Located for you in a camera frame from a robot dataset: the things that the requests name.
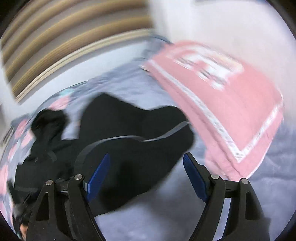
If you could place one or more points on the pink pillow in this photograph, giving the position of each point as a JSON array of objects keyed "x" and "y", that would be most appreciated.
[{"x": 234, "y": 108}]

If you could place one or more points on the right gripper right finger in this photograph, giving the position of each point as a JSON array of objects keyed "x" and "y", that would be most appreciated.
[{"x": 245, "y": 221}]

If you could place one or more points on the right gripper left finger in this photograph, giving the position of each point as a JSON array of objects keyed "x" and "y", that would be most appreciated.
[{"x": 62, "y": 210}]

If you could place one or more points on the grey floral bed quilt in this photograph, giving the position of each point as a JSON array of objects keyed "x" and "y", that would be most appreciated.
[{"x": 171, "y": 209}]

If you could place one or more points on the striped window blind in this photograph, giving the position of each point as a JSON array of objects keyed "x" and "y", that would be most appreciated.
[{"x": 42, "y": 36}]

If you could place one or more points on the black jacket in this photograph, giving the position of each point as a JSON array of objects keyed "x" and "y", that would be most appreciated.
[{"x": 143, "y": 145}]

